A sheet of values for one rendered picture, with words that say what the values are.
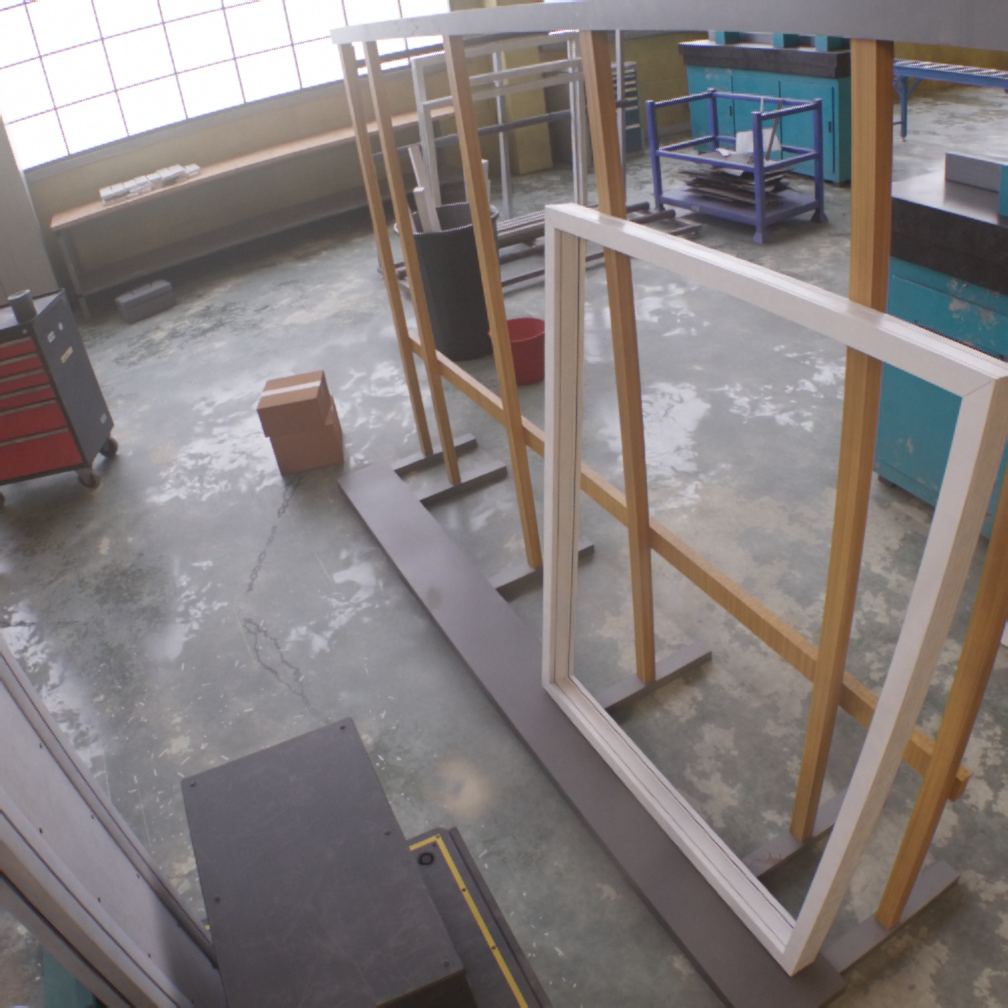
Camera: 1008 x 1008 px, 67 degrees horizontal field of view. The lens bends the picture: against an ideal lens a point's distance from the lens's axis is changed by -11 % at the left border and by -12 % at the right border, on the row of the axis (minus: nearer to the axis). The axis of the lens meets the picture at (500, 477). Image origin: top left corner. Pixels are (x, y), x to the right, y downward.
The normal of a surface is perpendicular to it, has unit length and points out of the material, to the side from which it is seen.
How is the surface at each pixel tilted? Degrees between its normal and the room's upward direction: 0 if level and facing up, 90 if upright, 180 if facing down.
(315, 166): 90
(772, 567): 0
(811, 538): 0
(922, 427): 90
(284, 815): 0
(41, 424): 90
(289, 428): 90
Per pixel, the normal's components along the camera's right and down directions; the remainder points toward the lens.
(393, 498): -0.14, -0.83
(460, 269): 0.20, 0.56
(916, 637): -0.89, 0.23
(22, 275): 0.46, 0.42
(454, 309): -0.08, 0.60
